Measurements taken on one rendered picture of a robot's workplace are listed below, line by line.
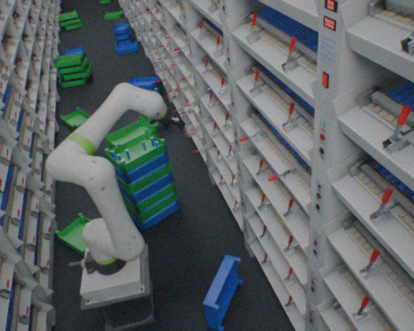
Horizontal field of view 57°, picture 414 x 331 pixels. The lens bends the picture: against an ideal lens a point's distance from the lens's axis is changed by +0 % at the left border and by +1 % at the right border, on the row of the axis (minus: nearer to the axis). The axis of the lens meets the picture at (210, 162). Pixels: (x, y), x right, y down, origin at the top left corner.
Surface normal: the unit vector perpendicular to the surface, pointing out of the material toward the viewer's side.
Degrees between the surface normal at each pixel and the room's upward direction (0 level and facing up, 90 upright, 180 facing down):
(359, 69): 90
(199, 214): 0
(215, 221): 0
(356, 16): 90
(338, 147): 90
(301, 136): 20
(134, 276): 1
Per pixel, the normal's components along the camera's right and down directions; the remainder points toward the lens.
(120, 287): 0.17, 0.58
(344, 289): -0.44, -0.65
